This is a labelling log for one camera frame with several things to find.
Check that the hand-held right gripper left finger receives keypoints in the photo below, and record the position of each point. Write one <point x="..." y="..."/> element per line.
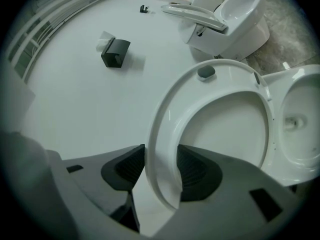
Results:
<point x="125" y="169"/>

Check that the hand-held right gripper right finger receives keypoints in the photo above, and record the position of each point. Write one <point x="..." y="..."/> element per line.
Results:
<point x="237" y="184"/>

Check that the white round toilet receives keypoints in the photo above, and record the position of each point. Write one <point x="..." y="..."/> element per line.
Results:
<point x="300" y="139"/>

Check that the white toilet with flush button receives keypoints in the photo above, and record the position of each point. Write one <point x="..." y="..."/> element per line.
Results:
<point x="237" y="39"/>

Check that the white oval toilet seat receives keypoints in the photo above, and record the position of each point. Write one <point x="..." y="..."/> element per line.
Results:
<point x="180" y="11"/>

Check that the black tissue holder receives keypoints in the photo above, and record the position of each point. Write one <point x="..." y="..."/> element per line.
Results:
<point x="117" y="51"/>

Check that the white tissue paper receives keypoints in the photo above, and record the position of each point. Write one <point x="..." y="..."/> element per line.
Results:
<point x="102" y="42"/>

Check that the black wall hook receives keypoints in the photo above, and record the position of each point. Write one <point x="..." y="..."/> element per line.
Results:
<point x="143" y="9"/>

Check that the white window frame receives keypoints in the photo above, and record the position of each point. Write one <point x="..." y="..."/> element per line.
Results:
<point x="37" y="26"/>

